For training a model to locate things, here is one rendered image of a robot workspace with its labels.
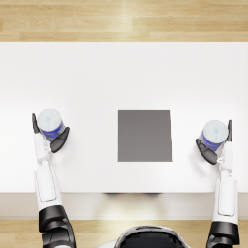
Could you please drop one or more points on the blue can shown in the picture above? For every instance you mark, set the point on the blue can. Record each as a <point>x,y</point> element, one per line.
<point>213,135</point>
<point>50,124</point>

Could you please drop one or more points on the dark grey square mat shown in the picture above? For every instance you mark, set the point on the dark grey square mat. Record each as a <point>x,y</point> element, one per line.
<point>144,136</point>

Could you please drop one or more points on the robot body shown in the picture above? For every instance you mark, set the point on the robot body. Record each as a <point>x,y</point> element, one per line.
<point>150,237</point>

